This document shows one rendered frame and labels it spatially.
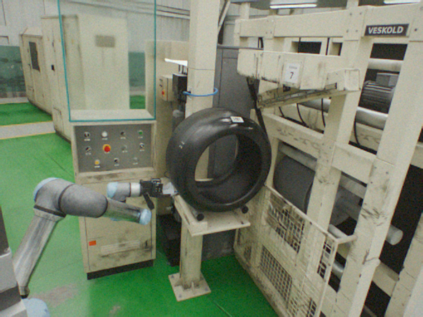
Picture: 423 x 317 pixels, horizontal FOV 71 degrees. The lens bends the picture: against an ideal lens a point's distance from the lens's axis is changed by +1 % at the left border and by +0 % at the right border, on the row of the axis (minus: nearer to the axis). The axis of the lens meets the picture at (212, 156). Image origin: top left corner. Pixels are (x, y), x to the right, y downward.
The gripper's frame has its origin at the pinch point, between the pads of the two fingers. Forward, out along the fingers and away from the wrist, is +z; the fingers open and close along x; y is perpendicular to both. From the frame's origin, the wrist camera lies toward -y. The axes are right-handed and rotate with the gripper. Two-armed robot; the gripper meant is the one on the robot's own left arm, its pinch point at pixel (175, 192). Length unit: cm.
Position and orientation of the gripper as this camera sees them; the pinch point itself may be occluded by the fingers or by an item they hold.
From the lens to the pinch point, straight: 163.6
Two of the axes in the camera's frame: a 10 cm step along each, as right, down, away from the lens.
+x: -3.8, -3.5, 8.6
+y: 1.8, -9.4, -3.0
